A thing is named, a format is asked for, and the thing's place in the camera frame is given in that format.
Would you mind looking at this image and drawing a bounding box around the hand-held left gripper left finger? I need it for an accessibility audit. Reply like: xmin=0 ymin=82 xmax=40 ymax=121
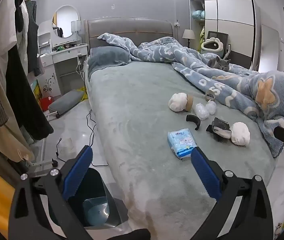
xmin=8 ymin=145 xmax=93 ymax=240

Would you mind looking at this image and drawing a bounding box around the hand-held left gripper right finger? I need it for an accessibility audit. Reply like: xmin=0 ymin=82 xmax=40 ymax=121
xmin=191 ymin=146 xmax=274 ymax=240

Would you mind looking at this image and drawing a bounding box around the dark trash bin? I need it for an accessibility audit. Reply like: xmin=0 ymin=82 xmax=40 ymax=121
xmin=49 ymin=167 xmax=122 ymax=230

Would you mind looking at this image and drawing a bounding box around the blue tissue packet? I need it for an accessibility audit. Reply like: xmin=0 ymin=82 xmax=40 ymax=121
xmin=167 ymin=128 xmax=198 ymax=160

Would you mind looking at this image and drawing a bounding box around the white paper wad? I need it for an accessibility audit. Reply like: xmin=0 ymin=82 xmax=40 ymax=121
xmin=230 ymin=122 xmax=251 ymax=146

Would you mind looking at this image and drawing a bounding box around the black package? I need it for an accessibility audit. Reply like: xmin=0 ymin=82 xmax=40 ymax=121
xmin=206 ymin=117 xmax=233 ymax=140

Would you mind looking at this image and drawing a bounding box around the black curved plastic piece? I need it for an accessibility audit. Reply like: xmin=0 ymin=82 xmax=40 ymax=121
xmin=186 ymin=114 xmax=202 ymax=131

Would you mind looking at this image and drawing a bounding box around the bubble wrap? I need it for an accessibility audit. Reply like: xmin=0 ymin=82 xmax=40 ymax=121
xmin=194 ymin=103 xmax=210 ymax=120

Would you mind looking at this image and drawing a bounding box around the small white plastic bag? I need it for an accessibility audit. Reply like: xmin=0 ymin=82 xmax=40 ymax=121
xmin=206 ymin=101 xmax=217 ymax=117

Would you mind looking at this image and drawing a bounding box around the cardboard tube with white wad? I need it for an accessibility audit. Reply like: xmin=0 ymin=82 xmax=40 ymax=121
xmin=168 ymin=92 xmax=195 ymax=112

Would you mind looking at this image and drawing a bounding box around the clear tape roll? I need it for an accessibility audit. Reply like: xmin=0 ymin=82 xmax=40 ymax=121
xmin=205 ymin=89 xmax=217 ymax=102

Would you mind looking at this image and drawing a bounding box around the white clothes rack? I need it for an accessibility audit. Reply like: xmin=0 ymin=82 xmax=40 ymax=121
xmin=24 ymin=140 xmax=65 ymax=176

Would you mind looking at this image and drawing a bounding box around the cream coat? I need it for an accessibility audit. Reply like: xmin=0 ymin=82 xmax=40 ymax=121
xmin=0 ymin=0 xmax=36 ymax=162

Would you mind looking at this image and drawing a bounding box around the grey cushioned stool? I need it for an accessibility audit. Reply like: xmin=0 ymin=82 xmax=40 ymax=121
xmin=48 ymin=89 xmax=85 ymax=119

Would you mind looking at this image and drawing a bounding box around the red box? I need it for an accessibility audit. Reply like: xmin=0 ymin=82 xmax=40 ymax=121
xmin=40 ymin=97 xmax=55 ymax=112

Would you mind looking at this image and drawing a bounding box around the yellow plastic bag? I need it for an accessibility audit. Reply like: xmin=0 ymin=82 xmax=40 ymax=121
xmin=78 ymin=87 xmax=88 ymax=102

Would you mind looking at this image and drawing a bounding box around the grey upholstered bed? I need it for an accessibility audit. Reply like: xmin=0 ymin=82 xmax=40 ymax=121
xmin=83 ymin=17 xmax=284 ymax=240

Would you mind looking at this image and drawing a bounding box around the grey cat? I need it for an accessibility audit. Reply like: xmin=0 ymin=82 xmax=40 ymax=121
xmin=208 ymin=56 xmax=231 ymax=72

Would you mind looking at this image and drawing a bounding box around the colourful picture board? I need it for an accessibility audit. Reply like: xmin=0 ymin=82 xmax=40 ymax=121
xmin=32 ymin=79 xmax=43 ymax=105

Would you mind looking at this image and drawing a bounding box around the blue printed fleece blanket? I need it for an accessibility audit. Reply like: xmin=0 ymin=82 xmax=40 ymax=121
xmin=97 ymin=32 xmax=284 ymax=158

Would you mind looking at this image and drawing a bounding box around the black long garment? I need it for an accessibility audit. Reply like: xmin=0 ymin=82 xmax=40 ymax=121
xmin=5 ymin=42 xmax=55 ymax=142

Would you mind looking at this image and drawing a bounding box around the white sliding-door wardrobe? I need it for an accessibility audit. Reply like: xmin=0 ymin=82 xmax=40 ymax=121
xmin=189 ymin=0 xmax=261 ymax=63

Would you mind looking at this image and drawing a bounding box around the white cloud-shaped cat bed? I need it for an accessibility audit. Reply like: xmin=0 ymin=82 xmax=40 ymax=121
xmin=201 ymin=37 xmax=225 ymax=54

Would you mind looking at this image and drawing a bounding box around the grey office chair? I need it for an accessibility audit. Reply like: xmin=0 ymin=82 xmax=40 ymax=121
xmin=207 ymin=31 xmax=232 ymax=58

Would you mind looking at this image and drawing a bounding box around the white vanity desk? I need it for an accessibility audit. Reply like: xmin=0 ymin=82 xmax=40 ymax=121
xmin=37 ymin=20 xmax=89 ymax=98

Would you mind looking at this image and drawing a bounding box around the grey-blue pillow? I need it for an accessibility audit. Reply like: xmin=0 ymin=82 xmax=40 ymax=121
xmin=89 ymin=46 xmax=130 ymax=68

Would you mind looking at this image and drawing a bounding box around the bedside table lamp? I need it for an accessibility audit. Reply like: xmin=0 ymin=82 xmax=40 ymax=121
xmin=182 ymin=29 xmax=196 ymax=48

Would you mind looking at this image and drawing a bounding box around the dark grey knit vest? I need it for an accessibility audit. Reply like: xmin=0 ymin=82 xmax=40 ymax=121
xmin=24 ymin=0 xmax=45 ymax=77

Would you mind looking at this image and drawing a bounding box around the white vanity lamp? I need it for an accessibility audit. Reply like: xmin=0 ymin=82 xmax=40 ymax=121
xmin=71 ymin=20 xmax=82 ymax=34

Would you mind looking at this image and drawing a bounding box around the white puffy jacket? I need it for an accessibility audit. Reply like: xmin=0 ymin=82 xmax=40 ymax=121
xmin=19 ymin=2 xmax=30 ymax=55

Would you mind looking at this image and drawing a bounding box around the black scarf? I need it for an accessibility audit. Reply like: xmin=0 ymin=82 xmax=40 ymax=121
xmin=14 ymin=0 xmax=25 ymax=32

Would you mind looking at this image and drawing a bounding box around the black cable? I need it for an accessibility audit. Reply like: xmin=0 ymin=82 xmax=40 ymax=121
xmin=55 ymin=109 xmax=109 ymax=167

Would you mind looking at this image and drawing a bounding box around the round wall mirror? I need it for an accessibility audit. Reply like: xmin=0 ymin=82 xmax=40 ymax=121
xmin=52 ymin=5 xmax=81 ymax=38

